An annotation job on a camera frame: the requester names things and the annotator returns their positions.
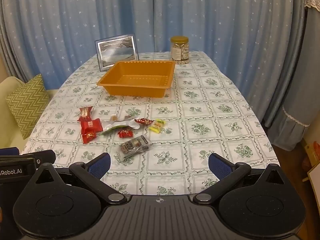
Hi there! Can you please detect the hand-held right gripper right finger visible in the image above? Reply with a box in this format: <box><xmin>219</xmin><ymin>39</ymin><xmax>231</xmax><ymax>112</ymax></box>
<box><xmin>194</xmin><ymin>152</ymin><xmax>287</xmax><ymax>204</ymax></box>

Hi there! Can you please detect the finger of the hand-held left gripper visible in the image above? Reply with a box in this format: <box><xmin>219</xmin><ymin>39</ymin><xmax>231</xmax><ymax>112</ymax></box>
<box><xmin>21</xmin><ymin>150</ymin><xmax>56</xmax><ymax>166</ymax></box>
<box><xmin>0</xmin><ymin>147</ymin><xmax>20</xmax><ymax>156</ymax></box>

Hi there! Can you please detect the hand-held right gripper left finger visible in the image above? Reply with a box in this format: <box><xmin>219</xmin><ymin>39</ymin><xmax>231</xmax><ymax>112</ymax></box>
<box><xmin>35</xmin><ymin>152</ymin><xmax>128</xmax><ymax>205</ymax></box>

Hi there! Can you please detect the red foil candy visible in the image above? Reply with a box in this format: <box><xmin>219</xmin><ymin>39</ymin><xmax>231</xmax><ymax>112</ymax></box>
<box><xmin>81</xmin><ymin>131</ymin><xmax>97</xmax><ymax>144</ymax></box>

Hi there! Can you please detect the clear dark snack packet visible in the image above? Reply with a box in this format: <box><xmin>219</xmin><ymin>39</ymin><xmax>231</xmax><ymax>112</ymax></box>
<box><xmin>118</xmin><ymin>135</ymin><xmax>152</xmax><ymax>159</ymax></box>

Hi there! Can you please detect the red pillow snack packet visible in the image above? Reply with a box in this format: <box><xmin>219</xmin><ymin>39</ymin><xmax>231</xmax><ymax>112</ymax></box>
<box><xmin>80</xmin><ymin>118</ymin><xmax>103</xmax><ymax>134</ymax></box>

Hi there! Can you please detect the silver green snack packet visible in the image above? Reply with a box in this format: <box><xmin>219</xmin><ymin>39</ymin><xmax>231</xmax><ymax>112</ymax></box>
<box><xmin>101</xmin><ymin>116</ymin><xmax>140</xmax><ymax>135</ymax></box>

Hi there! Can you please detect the red gold twisted candy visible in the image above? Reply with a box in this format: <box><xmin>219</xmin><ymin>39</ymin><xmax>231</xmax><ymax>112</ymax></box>
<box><xmin>79</xmin><ymin>106</ymin><xmax>93</xmax><ymax>122</ymax></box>

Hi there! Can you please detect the dark red candy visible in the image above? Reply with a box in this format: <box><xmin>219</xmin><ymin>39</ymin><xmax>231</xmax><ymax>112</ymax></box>
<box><xmin>134</xmin><ymin>118</ymin><xmax>154</xmax><ymax>126</ymax></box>

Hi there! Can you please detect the yellow candy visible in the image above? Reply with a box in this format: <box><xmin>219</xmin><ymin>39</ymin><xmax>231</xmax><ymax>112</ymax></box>
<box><xmin>149</xmin><ymin>119</ymin><xmax>166</xmax><ymax>132</ymax></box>

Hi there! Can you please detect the orange plastic tray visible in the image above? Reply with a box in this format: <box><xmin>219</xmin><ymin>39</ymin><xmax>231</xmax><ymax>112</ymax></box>
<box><xmin>97</xmin><ymin>60</ymin><xmax>176</xmax><ymax>97</ymax></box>

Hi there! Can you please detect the green zigzag cushion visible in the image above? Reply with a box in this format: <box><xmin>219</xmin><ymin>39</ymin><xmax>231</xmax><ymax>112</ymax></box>
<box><xmin>6</xmin><ymin>74</ymin><xmax>50</xmax><ymax>140</ymax></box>

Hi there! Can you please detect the red orange bag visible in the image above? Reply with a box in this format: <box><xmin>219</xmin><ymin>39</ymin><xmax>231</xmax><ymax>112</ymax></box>
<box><xmin>302</xmin><ymin>140</ymin><xmax>320</xmax><ymax>172</ymax></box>

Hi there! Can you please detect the white framed board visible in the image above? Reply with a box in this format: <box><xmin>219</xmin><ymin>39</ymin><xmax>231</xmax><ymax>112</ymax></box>
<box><xmin>307</xmin><ymin>164</ymin><xmax>320</xmax><ymax>188</ymax></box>

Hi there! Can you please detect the grey lace trim curtain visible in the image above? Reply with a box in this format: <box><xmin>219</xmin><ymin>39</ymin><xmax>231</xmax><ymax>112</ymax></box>
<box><xmin>260</xmin><ymin>0</ymin><xmax>320</xmax><ymax>150</ymax></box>

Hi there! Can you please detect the gold lid cereal jar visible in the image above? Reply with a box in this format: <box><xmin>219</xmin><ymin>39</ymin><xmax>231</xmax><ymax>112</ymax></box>
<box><xmin>170</xmin><ymin>36</ymin><xmax>190</xmax><ymax>65</ymax></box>

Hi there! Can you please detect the blue star curtain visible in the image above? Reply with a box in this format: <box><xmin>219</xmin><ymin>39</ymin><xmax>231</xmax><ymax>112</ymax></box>
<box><xmin>0</xmin><ymin>0</ymin><xmax>308</xmax><ymax>98</ymax></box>

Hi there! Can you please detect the sand art picture frame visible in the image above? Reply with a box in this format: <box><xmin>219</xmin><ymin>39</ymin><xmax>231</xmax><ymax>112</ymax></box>
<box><xmin>95</xmin><ymin>34</ymin><xmax>139</xmax><ymax>72</ymax></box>

